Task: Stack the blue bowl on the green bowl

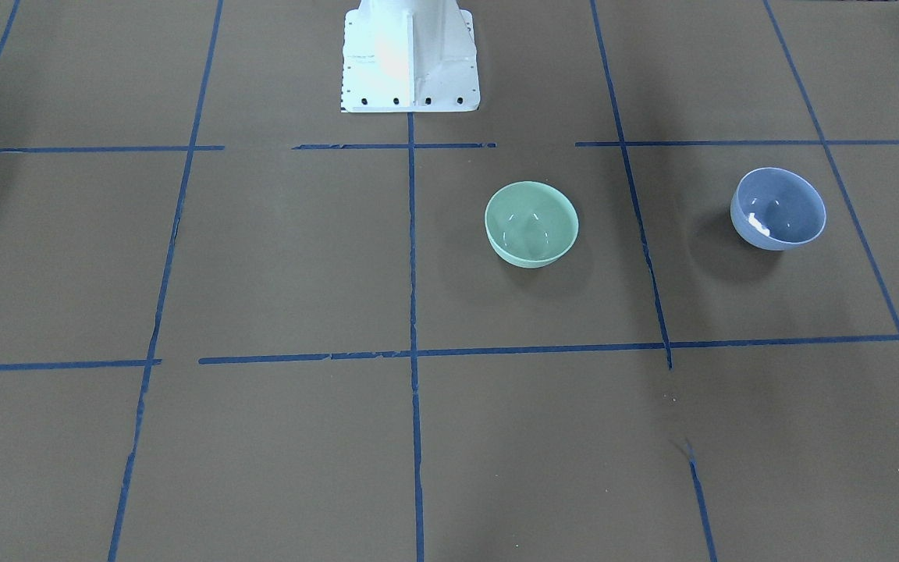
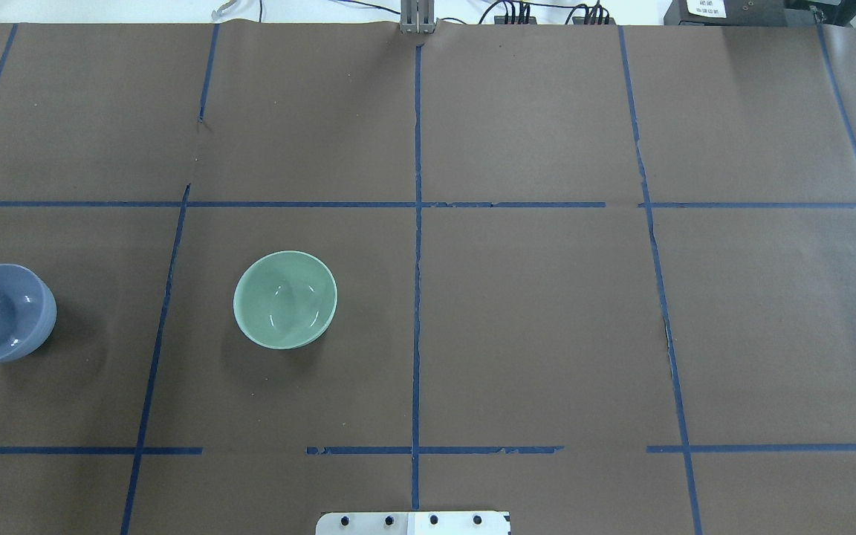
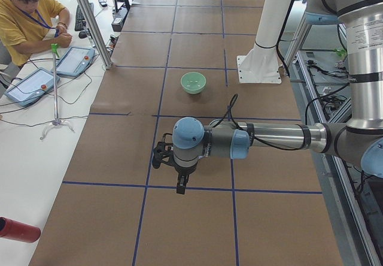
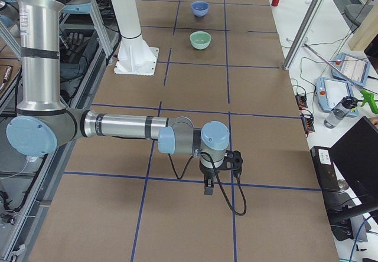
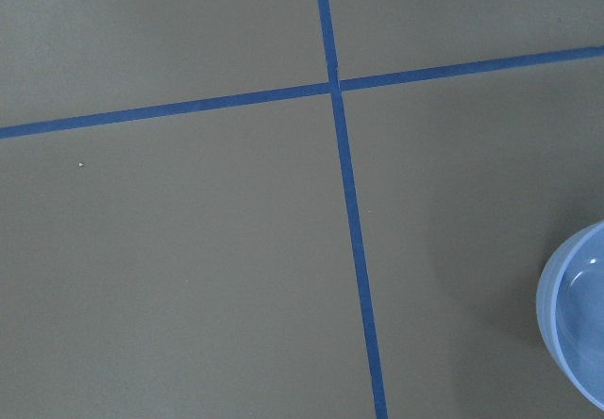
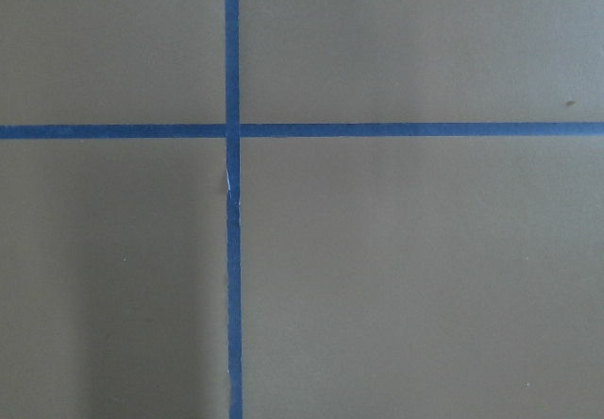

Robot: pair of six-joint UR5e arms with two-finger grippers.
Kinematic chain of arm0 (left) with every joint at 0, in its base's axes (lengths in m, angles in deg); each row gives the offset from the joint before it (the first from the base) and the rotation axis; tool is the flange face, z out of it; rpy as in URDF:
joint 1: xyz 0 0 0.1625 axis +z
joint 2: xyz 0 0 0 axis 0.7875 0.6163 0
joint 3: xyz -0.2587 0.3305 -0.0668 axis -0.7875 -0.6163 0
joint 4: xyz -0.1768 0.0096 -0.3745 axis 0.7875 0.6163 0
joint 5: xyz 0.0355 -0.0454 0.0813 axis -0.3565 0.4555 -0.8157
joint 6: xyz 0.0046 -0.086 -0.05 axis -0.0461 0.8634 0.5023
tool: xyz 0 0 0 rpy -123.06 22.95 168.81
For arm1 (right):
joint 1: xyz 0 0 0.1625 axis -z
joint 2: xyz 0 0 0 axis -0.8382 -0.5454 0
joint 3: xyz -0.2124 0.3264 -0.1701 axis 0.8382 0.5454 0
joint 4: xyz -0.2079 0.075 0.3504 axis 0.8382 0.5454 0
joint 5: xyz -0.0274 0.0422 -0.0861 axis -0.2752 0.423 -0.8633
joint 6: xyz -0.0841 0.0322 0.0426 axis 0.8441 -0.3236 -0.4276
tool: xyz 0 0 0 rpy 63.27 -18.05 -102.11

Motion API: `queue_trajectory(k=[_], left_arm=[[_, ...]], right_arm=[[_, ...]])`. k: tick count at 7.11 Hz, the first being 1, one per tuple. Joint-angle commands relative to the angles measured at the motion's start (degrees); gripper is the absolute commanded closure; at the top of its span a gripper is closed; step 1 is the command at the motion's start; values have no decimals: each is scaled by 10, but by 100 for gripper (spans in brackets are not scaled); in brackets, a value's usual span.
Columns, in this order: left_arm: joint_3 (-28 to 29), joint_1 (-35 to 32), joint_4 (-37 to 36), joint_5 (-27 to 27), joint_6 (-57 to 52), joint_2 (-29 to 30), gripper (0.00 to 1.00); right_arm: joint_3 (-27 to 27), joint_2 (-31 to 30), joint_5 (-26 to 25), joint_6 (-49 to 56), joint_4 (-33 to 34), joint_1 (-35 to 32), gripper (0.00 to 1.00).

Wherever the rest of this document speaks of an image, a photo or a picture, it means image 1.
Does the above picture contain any blue bowl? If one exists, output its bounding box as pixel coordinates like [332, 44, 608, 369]
[729, 167, 827, 251]

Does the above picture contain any green bowl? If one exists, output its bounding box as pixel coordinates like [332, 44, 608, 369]
[484, 180, 579, 269]

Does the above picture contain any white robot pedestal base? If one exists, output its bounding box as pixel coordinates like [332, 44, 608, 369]
[340, 1, 481, 113]

